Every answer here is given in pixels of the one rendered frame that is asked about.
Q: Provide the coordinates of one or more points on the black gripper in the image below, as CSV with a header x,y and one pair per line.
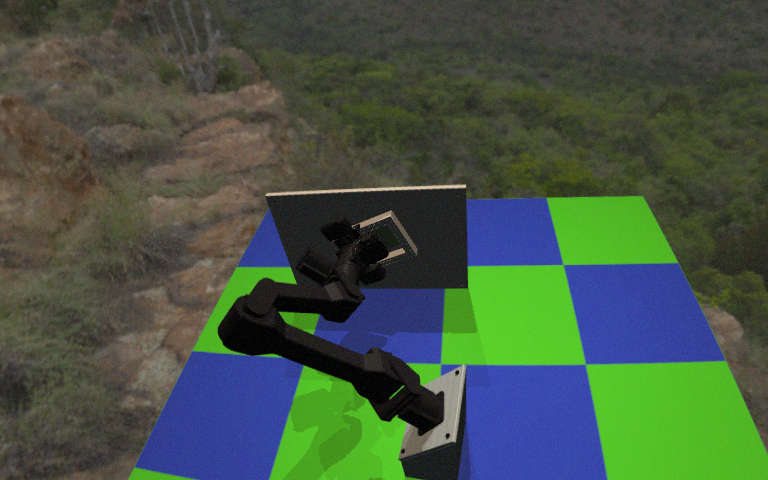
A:
x,y
339,230

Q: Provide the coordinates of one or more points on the dark grey wall panel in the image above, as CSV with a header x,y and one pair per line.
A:
x,y
434,217

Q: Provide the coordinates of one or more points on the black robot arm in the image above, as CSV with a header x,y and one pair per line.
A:
x,y
253,326

